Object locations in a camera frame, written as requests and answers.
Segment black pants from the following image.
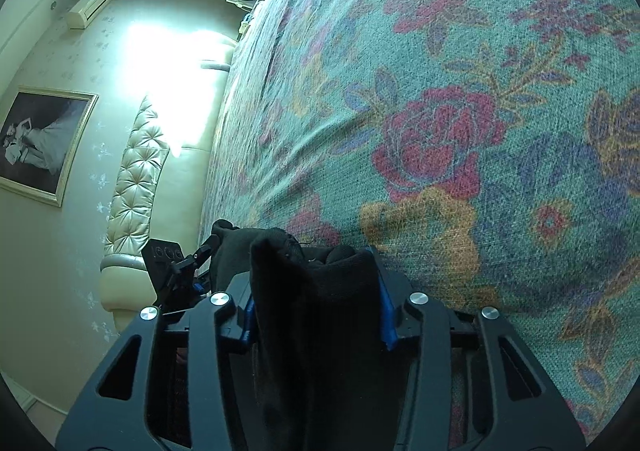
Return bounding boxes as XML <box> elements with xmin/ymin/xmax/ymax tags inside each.
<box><xmin>212</xmin><ymin>219</ymin><xmax>402</xmax><ymax>450</ymax></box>

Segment cream tufted headboard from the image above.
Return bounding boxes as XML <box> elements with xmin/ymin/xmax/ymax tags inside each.
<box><xmin>99</xmin><ymin>61</ymin><xmax>230</xmax><ymax>332</ymax></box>

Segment framed wedding picture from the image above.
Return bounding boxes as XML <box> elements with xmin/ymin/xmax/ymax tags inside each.
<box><xmin>1</xmin><ymin>87</ymin><xmax>99</xmax><ymax>208</ymax></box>

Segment floral bedspread bed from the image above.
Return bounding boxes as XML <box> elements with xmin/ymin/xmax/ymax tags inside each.
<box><xmin>201</xmin><ymin>0</ymin><xmax>639</xmax><ymax>440</ymax></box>

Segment white wall air conditioner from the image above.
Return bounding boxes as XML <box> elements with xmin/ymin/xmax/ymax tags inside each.
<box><xmin>65</xmin><ymin>0</ymin><xmax>112</xmax><ymax>30</ymax></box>

